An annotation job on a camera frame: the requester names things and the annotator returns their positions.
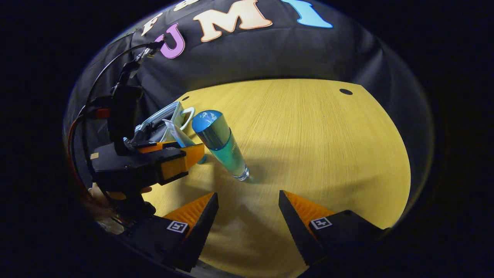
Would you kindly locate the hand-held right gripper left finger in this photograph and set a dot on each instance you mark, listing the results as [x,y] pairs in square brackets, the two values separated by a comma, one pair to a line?
[202,227]

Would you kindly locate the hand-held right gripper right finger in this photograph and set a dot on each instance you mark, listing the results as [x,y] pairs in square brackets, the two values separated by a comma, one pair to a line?
[297,227]

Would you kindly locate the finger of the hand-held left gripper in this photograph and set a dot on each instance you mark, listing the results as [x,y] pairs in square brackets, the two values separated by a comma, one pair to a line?
[158,146]
[181,162]

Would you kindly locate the white and blue tube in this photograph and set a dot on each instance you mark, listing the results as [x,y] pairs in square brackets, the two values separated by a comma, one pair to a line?
[175,131]

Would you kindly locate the light blue suitcase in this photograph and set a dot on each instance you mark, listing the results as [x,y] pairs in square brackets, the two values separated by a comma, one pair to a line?
[174,112]

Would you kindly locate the blue green glass bottle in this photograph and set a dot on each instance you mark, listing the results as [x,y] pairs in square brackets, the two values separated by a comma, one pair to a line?
[224,146]

